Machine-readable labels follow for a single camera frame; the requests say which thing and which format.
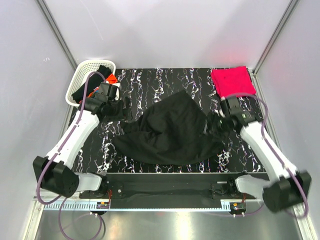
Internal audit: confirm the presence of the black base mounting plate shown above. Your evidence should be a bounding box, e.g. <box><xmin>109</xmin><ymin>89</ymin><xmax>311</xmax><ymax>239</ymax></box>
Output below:
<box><xmin>79</xmin><ymin>173</ymin><xmax>253</xmax><ymax>211</ymax></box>

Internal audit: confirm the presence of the black t shirt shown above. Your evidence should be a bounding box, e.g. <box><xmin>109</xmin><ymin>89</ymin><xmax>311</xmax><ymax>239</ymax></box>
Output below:
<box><xmin>112</xmin><ymin>90</ymin><xmax>230</xmax><ymax>166</ymax></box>
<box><xmin>72</xmin><ymin>64</ymin><xmax>113</xmax><ymax>103</ymax></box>

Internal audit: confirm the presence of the aluminium corner post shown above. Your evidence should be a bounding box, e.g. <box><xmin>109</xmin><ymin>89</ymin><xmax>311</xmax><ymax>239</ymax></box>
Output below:
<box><xmin>35</xmin><ymin>0</ymin><xmax>78</xmax><ymax>70</ymax></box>
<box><xmin>252</xmin><ymin>0</ymin><xmax>300</xmax><ymax>75</ymax></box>

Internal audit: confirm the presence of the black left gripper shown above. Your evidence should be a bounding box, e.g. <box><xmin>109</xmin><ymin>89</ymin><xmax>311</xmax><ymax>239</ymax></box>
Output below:
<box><xmin>103</xmin><ymin>96</ymin><xmax>133</xmax><ymax>123</ymax></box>

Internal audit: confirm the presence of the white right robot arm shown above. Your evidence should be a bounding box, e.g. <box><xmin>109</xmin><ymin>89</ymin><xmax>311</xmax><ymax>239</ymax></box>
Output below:
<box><xmin>214</xmin><ymin>113</ymin><xmax>312</xmax><ymax>219</ymax></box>

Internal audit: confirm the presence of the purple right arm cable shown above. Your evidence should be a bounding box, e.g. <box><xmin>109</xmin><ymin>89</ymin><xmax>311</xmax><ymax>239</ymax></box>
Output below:
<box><xmin>219</xmin><ymin>92</ymin><xmax>310</xmax><ymax>218</ymax></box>

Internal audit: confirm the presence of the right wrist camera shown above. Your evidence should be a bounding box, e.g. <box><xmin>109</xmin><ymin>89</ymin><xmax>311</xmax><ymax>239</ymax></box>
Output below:
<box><xmin>220</xmin><ymin>96</ymin><xmax>257</xmax><ymax>125</ymax></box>

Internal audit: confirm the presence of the right aluminium corner post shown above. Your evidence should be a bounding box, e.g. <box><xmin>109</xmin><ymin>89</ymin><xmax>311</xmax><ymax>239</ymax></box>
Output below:
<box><xmin>252</xmin><ymin>0</ymin><xmax>300</xmax><ymax>75</ymax></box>

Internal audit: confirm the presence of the black t shirt in basket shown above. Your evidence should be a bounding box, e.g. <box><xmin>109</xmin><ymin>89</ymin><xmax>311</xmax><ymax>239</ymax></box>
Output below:
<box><xmin>72</xmin><ymin>64</ymin><xmax>113</xmax><ymax>103</ymax></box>

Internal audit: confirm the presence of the orange t shirt in basket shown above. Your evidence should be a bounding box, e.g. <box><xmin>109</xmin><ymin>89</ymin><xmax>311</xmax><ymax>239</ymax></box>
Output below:
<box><xmin>105</xmin><ymin>73</ymin><xmax>118</xmax><ymax>84</ymax></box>

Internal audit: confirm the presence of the folded pink t shirt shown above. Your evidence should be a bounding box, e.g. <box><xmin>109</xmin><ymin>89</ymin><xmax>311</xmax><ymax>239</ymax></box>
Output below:
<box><xmin>210</xmin><ymin>66</ymin><xmax>256</xmax><ymax>97</ymax></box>

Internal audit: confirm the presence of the left aluminium corner post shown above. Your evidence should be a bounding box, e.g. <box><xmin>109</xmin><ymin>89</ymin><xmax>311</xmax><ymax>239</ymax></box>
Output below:
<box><xmin>35</xmin><ymin>0</ymin><xmax>78</xmax><ymax>70</ymax></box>

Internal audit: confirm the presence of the white plastic basket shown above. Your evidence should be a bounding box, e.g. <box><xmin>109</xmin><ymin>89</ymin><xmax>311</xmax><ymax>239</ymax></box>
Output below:
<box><xmin>65</xmin><ymin>59</ymin><xmax>116</xmax><ymax>108</ymax></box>

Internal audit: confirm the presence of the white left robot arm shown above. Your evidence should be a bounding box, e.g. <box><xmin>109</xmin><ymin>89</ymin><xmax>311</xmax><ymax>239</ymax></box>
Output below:
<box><xmin>32</xmin><ymin>96</ymin><xmax>133</xmax><ymax>198</ymax></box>

